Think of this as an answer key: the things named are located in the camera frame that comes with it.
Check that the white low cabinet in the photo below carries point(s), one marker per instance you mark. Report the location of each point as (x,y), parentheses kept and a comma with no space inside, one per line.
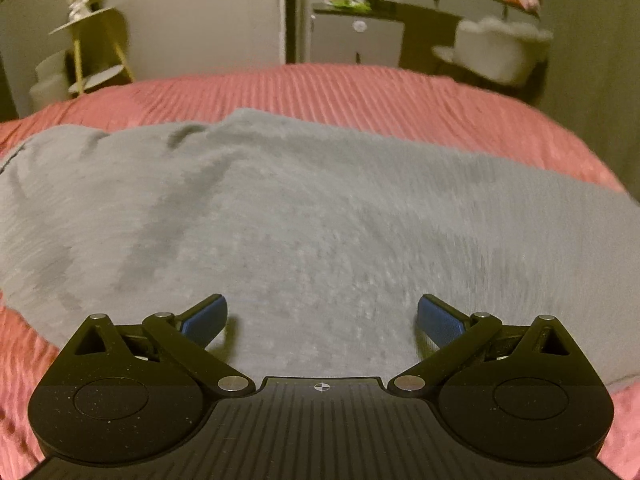
(341,36)

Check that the pink ribbed bedspread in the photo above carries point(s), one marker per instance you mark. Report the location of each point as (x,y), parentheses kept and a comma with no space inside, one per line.
(399,103)

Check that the grey sweatpants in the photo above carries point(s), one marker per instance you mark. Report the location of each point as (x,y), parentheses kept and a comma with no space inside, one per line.
(321,239)

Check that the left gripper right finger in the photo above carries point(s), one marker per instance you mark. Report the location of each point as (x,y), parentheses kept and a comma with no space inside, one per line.
(514,393)

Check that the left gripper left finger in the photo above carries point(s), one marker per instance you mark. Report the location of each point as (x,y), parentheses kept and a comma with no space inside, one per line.
(125,393)

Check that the yellow tiered side table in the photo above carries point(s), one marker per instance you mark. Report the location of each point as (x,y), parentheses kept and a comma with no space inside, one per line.
(98,46)

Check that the white fluffy chair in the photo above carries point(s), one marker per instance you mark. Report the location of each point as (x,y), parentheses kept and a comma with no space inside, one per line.
(501,52)

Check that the white round storage boxes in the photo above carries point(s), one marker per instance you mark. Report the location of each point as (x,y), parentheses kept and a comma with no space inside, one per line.
(52,82)

